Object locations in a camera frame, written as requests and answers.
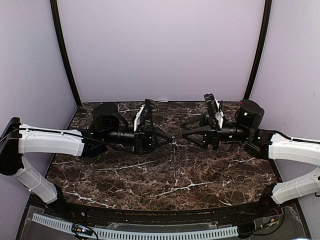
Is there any black front rail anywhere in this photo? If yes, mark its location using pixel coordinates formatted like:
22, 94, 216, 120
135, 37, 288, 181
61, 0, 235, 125
61, 202, 260, 224

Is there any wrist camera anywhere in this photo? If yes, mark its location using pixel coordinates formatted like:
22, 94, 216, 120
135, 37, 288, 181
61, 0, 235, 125
204, 93, 224, 128
132, 99, 156, 132

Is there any white slotted cable duct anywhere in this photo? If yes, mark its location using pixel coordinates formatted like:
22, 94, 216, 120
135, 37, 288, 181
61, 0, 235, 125
31, 213, 239, 240

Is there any black frame post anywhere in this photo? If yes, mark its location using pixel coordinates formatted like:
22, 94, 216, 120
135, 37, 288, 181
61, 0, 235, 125
49, 0, 82, 108
242, 0, 273, 100

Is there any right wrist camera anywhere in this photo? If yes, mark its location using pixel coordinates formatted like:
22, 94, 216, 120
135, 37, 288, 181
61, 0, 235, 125
204, 93, 224, 128

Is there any small circuit board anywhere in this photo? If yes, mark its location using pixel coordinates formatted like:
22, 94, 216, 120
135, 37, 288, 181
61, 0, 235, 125
71, 224, 93, 237

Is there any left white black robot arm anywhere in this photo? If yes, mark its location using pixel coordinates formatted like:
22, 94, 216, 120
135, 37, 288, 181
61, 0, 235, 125
0, 99, 172, 218

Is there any left black frame post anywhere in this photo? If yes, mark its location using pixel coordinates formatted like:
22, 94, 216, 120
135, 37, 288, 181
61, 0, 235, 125
49, 0, 82, 108

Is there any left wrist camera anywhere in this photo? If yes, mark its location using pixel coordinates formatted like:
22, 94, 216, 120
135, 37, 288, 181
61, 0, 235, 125
132, 99, 156, 132

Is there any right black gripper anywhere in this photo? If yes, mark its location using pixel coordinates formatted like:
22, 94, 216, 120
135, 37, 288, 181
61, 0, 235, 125
181, 113, 252, 151

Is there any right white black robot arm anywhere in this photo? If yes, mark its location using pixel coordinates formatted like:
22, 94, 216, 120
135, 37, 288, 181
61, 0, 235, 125
181, 94, 320, 217

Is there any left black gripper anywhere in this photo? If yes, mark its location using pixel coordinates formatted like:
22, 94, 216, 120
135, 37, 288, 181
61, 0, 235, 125
102, 123, 173, 154

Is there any right black frame post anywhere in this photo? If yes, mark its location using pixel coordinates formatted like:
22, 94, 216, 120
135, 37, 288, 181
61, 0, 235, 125
242, 0, 273, 100

